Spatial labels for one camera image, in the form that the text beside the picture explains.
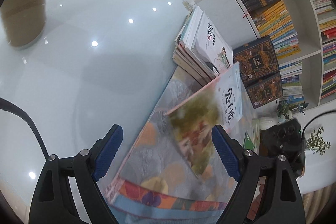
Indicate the stack of books under top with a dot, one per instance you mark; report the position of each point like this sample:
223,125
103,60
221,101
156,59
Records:
186,55

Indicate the green cover book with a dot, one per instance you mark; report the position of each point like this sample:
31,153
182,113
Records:
252,137

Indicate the lower dark ornate book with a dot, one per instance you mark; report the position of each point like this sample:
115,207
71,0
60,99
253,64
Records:
265,90

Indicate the yellow spine book row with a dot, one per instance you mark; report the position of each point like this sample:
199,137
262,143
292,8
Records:
275,20

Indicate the grey leaf-pattern tablecloth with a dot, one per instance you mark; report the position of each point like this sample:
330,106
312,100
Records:
155,183

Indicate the white ceramic vase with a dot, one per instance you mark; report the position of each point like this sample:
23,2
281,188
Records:
267,122

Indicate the white illustrated top book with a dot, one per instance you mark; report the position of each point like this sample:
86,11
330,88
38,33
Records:
203,42

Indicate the blue artificial flowers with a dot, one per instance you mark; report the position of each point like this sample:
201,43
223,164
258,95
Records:
286,108

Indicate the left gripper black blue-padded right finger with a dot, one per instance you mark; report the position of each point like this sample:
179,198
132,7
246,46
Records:
281,201

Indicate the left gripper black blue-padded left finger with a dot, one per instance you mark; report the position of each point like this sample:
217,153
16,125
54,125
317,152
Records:
53,201

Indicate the upper dark ornate book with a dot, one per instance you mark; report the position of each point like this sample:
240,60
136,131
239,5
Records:
257,59

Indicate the black right-hand gripper device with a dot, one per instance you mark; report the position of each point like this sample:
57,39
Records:
285,139

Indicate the white bookshelf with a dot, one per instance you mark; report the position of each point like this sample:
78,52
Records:
235,24

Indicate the green sprig plant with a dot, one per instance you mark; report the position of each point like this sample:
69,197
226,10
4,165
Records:
316,142

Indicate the pink cover book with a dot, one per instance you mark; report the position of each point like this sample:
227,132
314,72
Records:
217,103

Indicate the dark ornate book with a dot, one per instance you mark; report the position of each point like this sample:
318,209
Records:
257,59
265,90

